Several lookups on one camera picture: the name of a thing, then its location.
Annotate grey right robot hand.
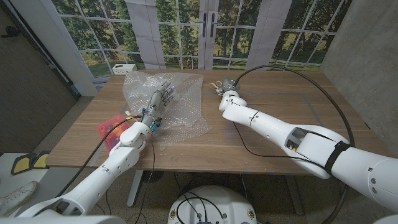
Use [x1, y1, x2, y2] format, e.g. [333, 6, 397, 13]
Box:
[216, 77, 240, 96]

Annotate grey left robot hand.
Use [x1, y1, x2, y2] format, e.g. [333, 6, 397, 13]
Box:
[141, 81, 176, 126]

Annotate clear bubble wrap sheet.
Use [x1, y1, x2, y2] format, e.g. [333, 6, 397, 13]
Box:
[123, 70, 213, 152]

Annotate red plastic package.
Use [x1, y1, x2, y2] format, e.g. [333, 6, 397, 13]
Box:
[96, 114, 131, 153]

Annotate small white box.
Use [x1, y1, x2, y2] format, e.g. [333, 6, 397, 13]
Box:
[111, 63, 138, 76]

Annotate white table leg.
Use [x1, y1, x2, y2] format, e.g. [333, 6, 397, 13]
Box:
[284, 174, 305, 216]
[126, 169, 144, 208]

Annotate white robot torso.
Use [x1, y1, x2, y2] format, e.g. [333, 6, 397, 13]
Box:
[167, 185, 258, 224]

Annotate yellow black foot pedal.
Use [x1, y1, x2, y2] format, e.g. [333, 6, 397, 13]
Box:
[32, 151, 51, 170]
[11, 152, 37, 176]

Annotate white shoe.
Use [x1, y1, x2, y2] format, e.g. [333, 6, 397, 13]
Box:
[0, 180, 39, 218]

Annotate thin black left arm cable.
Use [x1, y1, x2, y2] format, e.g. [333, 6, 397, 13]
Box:
[124, 129, 156, 223]

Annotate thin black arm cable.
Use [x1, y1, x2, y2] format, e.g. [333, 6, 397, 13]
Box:
[124, 129, 156, 223]
[233, 121, 327, 170]

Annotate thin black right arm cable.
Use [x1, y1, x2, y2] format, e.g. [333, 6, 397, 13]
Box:
[233, 121, 327, 170]

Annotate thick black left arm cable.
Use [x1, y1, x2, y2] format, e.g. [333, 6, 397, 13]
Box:
[57, 115, 144, 194]

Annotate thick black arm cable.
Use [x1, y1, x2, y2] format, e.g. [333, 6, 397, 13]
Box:
[234, 65, 356, 224]
[57, 115, 144, 194]

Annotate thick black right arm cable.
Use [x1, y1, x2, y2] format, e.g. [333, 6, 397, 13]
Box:
[234, 65, 356, 224]

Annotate black torso cable loop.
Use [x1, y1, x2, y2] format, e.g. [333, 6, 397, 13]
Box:
[177, 192, 225, 223]

